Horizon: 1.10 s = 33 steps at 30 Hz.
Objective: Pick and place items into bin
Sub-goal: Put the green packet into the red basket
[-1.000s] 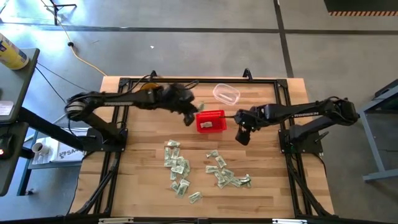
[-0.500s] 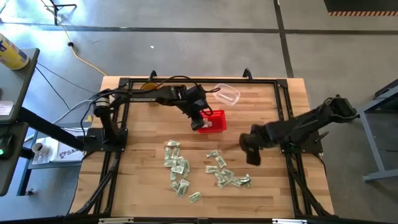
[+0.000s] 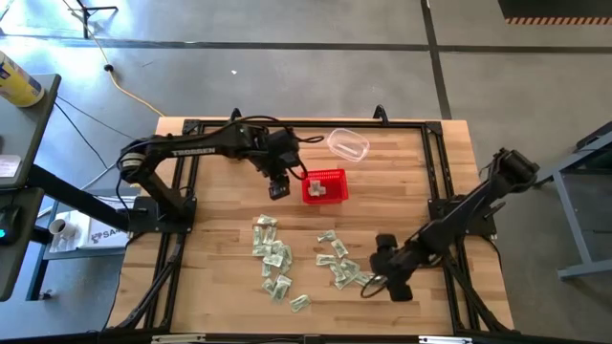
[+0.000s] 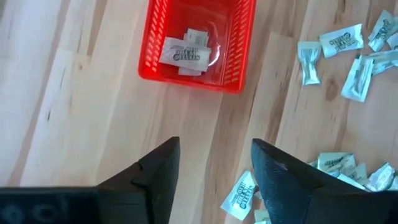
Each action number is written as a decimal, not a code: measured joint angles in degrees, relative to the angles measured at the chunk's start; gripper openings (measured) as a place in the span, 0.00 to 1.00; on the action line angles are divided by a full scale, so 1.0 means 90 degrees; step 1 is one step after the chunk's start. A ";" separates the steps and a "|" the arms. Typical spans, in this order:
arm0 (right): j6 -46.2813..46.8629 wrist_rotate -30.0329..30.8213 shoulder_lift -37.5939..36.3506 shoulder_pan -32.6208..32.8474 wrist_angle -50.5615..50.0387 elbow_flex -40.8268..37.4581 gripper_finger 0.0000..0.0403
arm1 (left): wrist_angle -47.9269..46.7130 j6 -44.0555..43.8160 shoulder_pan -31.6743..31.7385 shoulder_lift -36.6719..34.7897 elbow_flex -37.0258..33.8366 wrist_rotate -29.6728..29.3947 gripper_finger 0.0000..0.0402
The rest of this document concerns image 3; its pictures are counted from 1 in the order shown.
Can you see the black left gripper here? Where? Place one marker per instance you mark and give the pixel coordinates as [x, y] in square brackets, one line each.
[279, 169]

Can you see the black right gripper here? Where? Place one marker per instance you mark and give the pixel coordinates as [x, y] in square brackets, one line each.
[396, 270]

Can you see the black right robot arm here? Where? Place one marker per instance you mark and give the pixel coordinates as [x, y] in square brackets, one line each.
[459, 220]

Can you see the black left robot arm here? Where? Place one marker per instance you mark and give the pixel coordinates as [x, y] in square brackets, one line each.
[191, 150]

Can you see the red plastic mesh basket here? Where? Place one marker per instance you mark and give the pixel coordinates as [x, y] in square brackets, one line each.
[337, 179]

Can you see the clear plastic container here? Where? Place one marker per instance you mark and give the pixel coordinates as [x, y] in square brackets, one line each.
[348, 143]

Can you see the white printed box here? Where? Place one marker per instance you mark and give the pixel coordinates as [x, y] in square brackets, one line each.
[102, 234]

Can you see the blue grey metal table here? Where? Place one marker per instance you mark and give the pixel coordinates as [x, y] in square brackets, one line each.
[574, 210]

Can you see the blue shelf cart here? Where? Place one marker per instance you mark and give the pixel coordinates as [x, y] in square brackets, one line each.
[72, 253]

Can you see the white mug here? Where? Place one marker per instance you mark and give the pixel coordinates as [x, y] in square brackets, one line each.
[62, 228]

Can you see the grey desk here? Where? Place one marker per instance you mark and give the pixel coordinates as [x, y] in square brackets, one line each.
[33, 134]

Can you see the black metal stand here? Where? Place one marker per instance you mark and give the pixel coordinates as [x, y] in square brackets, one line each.
[93, 12]

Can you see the white notepad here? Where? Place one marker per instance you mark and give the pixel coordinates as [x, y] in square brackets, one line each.
[8, 165]

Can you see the black computer mouse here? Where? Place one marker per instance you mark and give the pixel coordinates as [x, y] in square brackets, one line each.
[8, 224]

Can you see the dark desk panel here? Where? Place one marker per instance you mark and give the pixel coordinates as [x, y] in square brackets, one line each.
[16, 267]

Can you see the yellow wipes canister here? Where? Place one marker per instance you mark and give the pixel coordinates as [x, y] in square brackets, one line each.
[16, 81]

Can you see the black mat hazard stripe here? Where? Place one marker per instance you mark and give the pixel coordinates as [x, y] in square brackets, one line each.
[554, 9]

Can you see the silver metal bracket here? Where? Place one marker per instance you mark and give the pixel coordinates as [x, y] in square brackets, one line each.
[444, 339]
[177, 338]

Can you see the black aluminium rig frame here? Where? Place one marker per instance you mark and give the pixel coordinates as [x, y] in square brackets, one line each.
[432, 157]

